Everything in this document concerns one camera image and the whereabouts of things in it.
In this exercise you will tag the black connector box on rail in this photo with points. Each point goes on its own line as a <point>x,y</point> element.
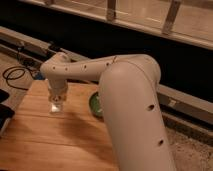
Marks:
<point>53,48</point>

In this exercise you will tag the metal floor rail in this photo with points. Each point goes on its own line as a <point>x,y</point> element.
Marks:
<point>180,103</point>

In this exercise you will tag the black device at left edge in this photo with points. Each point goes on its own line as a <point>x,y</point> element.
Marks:
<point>5,111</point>

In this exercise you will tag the white plastic bottle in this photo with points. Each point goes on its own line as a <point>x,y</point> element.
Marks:
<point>56,108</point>

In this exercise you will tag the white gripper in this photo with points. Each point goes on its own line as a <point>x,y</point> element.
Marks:
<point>57,92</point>

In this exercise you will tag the green ceramic bowl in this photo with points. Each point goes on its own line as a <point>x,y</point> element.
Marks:
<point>94,105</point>

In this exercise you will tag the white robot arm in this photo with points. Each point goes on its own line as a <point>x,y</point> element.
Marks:
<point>144,156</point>

